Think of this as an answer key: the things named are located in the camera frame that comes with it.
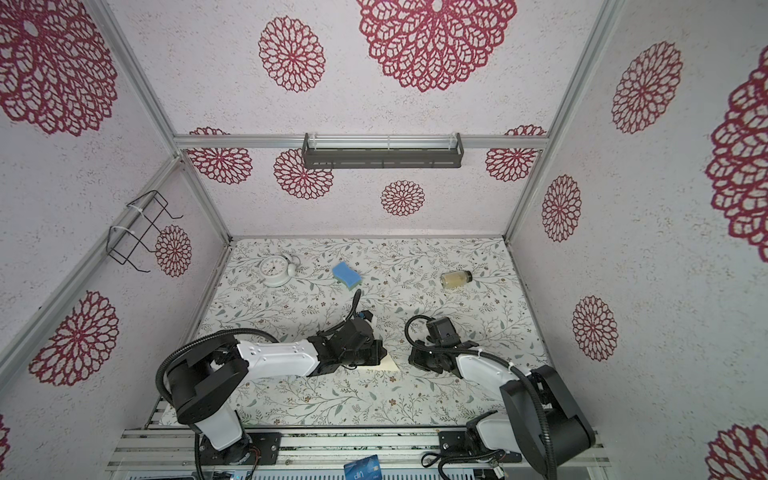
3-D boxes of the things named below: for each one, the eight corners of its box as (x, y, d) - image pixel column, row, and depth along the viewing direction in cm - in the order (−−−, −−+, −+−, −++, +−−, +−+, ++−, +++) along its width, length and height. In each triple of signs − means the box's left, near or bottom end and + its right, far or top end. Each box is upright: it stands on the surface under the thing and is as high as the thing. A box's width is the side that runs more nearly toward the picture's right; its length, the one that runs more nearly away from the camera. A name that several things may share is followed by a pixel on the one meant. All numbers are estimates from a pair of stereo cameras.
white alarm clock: (259, 287, 108) (255, 279, 104) (267, 261, 116) (263, 253, 112) (295, 287, 108) (292, 279, 104) (301, 261, 116) (298, 253, 112)
